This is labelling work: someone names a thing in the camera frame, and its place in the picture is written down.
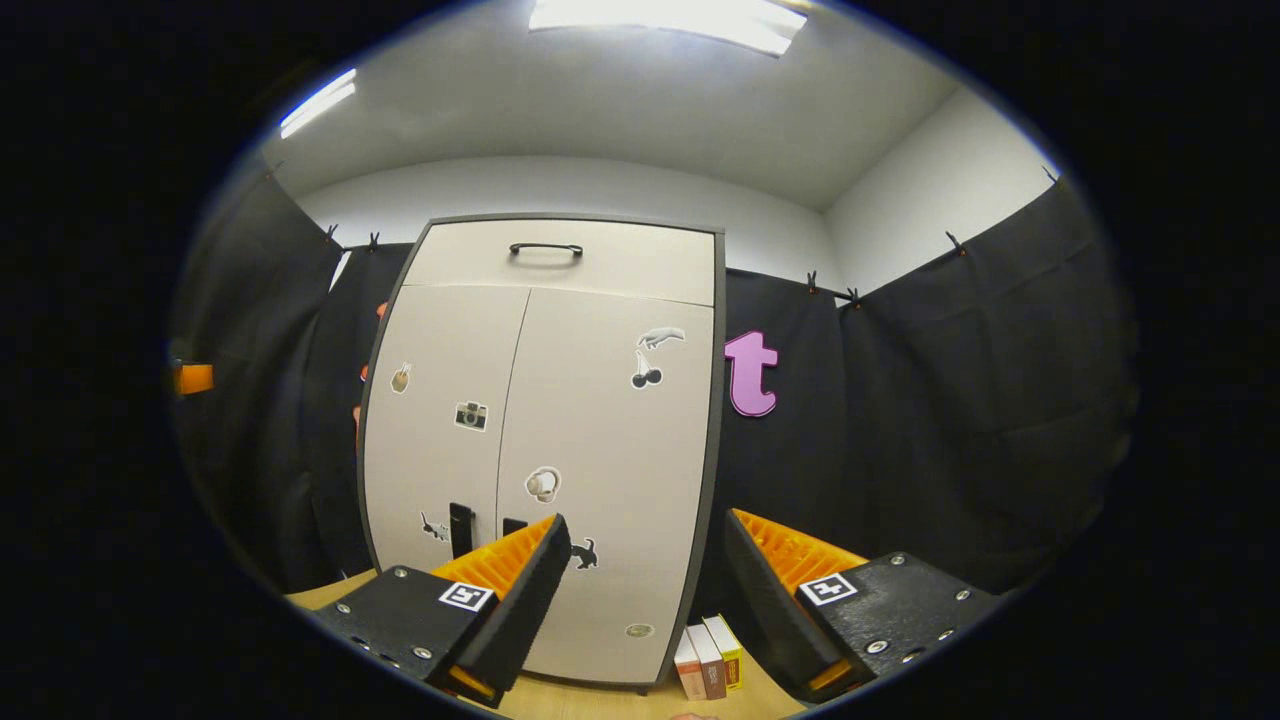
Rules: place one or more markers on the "large ceiling light panel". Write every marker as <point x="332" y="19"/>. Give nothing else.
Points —
<point x="670" y="20"/>

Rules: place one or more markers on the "yellow white carton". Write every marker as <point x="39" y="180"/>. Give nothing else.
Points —
<point x="728" y="650"/>

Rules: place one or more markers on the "white cabinet drawer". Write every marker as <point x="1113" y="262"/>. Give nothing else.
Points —
<point x="640" y="260"/>

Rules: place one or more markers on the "white shoe cabinet door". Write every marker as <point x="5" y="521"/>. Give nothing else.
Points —
<point x="430" y="470"/>
<point x="600" y="420"/>

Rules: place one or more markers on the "grey white shoe cabinet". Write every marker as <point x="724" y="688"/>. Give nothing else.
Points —
<point x="720" y="400"/>

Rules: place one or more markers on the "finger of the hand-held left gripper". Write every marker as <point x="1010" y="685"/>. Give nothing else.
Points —
<point x="195" y="379"/>

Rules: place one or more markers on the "small ceiling light panel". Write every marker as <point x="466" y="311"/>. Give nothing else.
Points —
<point x="318" y="102"/>

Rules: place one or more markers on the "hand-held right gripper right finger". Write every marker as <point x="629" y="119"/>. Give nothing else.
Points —
<point x="770" y="620"/>

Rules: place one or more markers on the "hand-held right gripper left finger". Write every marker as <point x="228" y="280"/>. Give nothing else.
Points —
<point x="525" y="610"/>

